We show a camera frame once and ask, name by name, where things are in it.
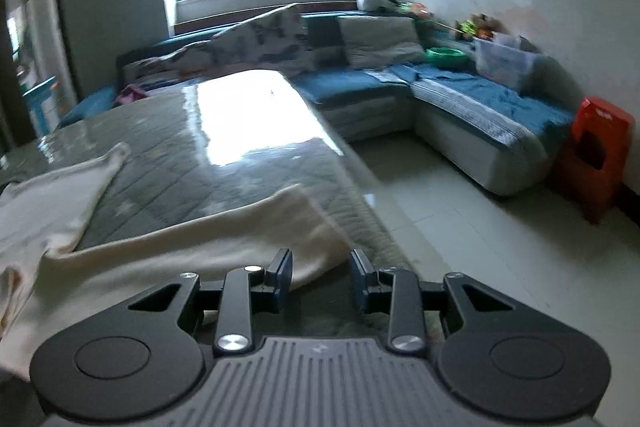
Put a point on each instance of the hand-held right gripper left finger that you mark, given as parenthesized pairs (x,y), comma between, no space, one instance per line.
(286,276)

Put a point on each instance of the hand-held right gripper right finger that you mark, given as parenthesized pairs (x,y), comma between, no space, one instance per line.
(357,279)

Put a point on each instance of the cream long-sleeved shirt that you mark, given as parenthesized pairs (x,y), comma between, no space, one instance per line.
(165,252)

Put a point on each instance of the glass-topped coffee table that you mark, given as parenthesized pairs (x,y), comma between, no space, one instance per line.
(210,147)

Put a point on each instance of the blue sectional sofa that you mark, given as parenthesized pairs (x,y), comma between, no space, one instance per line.
(450,102)

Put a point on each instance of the patterned folded quilt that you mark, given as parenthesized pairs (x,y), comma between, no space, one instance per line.
(240,49)

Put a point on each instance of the pink cloth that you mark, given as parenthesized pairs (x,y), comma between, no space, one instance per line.
(131,95)

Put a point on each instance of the green plastic basin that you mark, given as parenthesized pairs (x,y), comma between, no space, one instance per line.
(445,57)

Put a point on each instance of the grey sofa cushion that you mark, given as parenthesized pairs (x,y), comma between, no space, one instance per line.
(382,39)

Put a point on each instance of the dark sofa cushion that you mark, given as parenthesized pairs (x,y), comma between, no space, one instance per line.
(324,32)

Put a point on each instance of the clear plastic storage box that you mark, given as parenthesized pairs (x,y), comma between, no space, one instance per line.
(505,59)

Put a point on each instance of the red plastic stool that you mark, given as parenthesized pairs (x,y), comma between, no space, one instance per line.
(595,152)

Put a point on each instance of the pile of toys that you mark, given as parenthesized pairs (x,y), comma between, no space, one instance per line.
(425,12)

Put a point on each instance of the blue plastic stool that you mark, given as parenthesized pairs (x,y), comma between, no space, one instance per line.
(42,99)

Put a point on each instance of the doorway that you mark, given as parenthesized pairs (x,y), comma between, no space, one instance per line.
(30,37)

